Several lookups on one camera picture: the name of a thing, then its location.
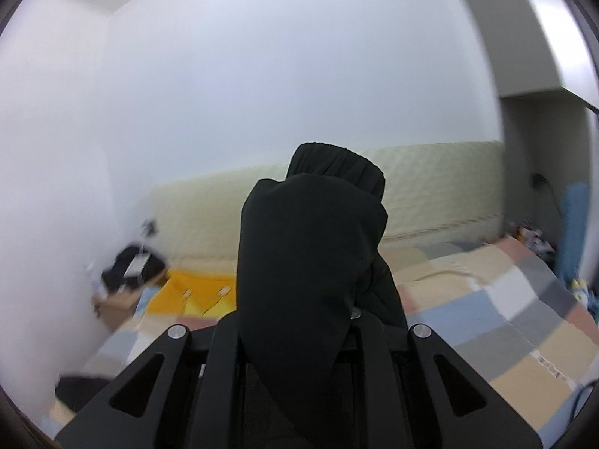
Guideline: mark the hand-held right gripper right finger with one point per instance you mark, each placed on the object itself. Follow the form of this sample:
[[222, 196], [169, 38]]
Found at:
[[370, 339]]

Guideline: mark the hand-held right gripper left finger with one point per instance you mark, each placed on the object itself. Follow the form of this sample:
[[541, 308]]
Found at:
[[225, 339]]

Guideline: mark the black pants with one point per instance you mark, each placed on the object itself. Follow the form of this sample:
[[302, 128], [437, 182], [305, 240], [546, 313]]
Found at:
[[304, 243]]

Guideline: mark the yellow pillow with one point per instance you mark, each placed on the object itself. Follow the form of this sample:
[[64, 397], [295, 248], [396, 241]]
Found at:
[[173, 295]]

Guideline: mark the wooden nightstand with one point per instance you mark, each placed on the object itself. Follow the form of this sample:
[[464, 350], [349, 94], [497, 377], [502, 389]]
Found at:
[[114, 311]]

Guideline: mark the white box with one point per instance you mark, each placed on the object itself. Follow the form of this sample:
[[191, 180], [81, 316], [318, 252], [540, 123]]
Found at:
[[136, 266]]

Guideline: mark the checked patchwork blanket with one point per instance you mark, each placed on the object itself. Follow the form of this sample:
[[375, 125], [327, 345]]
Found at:
[[491, 318]]

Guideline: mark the cream quilted headboard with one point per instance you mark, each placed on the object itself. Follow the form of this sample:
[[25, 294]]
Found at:
[[210, 215]]

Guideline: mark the black bag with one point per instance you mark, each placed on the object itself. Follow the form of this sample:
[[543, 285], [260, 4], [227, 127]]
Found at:
[[116, 272]]

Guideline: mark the bedside clutter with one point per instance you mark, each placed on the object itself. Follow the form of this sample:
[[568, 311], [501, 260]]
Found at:
[[533, 238]]

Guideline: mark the plush toy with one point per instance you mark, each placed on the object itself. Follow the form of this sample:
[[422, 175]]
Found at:
[[580, 289]]

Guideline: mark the blue towel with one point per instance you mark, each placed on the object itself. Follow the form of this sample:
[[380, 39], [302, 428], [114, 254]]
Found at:
[[574, 229]]

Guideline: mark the grey wardrobe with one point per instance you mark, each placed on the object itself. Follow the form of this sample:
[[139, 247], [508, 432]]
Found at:
[[557, 18]]

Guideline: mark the wall socket with plug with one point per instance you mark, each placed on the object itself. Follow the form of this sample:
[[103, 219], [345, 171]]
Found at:
[[149, 228]]

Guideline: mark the dark wall socket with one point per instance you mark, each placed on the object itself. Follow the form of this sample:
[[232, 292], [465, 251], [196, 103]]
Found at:
[[538, 180]]

